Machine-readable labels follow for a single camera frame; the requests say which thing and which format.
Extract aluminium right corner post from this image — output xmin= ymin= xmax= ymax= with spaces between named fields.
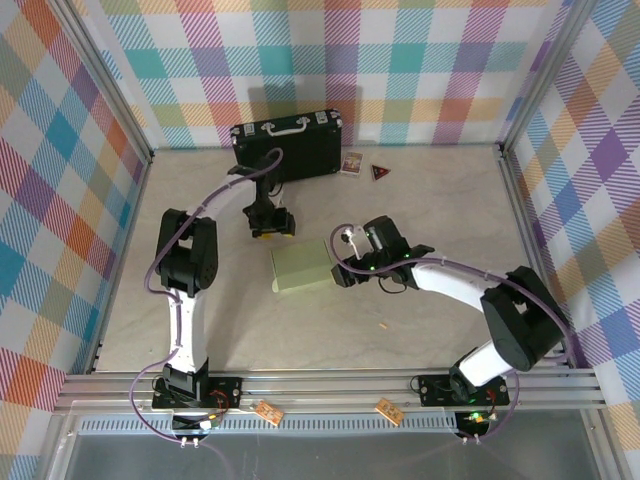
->
xmin=497 ymin=0 xmax=601 ymax=156

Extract small picture card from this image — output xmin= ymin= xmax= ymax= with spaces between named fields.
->
xmin=339 ymin=150 xmax=363 ymax=178

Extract black briefcase with white handle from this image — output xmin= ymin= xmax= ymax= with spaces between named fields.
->
xmin=229 ymin=108 xmax=344 ymax=189

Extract aluminium right side rail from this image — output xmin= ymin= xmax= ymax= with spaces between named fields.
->
xmin=497 ymin=144 xmax=574 ymax=370

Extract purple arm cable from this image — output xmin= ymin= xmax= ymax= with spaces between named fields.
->
xmin=331 ymin=224 xmax=576 ymax=446
xmin=130 ymin=147 xmax=285 ymax=447

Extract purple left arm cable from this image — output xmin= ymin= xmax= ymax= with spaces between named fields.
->
xmin=130 ymin=147 xmax=285 ymax=447

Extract aluminium left side rail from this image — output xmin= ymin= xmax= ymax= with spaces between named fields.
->
xmin=87 ymin=152 xmax=155 ymax=375

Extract aluminium front frame rail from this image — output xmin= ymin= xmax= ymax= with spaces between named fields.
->
xmin=52 ymin=368 xmax=609 ymax=415

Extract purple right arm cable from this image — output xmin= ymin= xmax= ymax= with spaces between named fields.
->
xmin=331 ymin=224 xmax=576 ymax=446

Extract grey slotted cable duct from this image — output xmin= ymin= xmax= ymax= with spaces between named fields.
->
xmin=77 ymin=417 xmax=461 ymax=436

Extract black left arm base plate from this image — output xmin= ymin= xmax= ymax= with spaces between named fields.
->
xmin=151 ymin=375 xmax=244 ymax=410

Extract aluminium left corner post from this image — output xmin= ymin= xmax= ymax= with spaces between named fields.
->
xmin=49 ymin=0 xmax=156 ymax=164

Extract orange printed tag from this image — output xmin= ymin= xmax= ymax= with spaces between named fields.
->
xmin=253 ymin=399 xmax=285 ymax=427
xmin=374 ymin=397 xmax=405 ymax=427

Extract aluminium corner post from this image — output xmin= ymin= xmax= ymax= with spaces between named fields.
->
xmin=497 ymin=0 xmax=601 ymax=156
xmin=49 ymin=0 xmax=156 ymax=164

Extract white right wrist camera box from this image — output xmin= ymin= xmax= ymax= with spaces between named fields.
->
xmin=341 ymin=224 xmax=370 ymax=260

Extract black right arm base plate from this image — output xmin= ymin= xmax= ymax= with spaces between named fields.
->
xmin=417 ymin=373 xmax=512 ymax=407

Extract light green paper box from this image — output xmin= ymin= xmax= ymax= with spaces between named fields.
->
xmin=269 ymin=238 xmax=337 ymax=295

